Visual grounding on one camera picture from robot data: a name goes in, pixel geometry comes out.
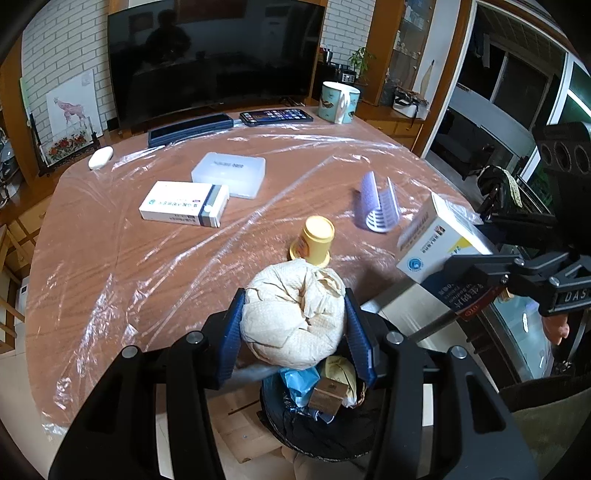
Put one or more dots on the white oval device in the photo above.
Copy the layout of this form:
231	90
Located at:
100	158

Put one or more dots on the paper towel ball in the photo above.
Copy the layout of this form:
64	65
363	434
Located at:
286	318

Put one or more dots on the floral glass ornament on stand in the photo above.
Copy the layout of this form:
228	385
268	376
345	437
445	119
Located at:
64	147

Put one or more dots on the large black television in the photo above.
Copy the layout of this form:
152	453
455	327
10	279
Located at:
212	60

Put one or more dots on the small brown box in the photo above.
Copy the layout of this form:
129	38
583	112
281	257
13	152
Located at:
328	394

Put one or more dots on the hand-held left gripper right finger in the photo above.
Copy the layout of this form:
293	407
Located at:
358	339

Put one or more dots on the teal patterned mug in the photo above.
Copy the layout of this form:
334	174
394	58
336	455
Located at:
337	102

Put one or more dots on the tablet in blue case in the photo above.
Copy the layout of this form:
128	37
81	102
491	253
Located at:
189	130

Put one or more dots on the wooden television console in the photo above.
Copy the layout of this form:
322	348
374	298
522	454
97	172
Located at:
392	124

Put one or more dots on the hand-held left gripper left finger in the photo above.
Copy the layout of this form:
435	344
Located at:
231	341

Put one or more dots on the purple white plastic holder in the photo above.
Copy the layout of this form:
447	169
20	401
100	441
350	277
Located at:
376	203

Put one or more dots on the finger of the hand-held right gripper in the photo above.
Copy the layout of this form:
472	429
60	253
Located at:
517	224
480	267

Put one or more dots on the white and blue medicine box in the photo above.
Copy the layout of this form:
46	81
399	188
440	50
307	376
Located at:
180	203

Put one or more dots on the black countertop appliance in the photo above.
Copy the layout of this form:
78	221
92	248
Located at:
334	71

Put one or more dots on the giraffe drawing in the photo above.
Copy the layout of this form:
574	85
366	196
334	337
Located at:
74	106

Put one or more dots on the cardboard sheet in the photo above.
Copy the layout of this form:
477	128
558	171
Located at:
244	434

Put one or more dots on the yellow paper cup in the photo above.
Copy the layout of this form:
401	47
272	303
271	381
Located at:
316	240

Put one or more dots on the person's right hand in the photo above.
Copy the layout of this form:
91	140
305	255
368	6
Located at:
556	330

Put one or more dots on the black trash bin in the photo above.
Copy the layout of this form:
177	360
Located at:
323	429

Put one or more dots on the small green houseplant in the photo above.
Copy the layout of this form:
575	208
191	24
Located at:
361	62

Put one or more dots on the dark bag with yellow cloth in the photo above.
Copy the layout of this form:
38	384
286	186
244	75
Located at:
501	184

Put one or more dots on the blue plastic bag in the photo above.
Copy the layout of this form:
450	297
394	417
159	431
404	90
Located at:
298	383

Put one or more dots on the crumpled beige wrapper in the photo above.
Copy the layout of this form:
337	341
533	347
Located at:
341	371

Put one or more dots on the glass display cabinet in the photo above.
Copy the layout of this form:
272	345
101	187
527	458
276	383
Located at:
415	41

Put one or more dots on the black smartphone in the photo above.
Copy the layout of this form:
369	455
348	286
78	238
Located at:
275	117

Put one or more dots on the white translucent plastic box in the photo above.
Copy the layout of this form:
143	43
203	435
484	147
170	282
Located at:
228	174

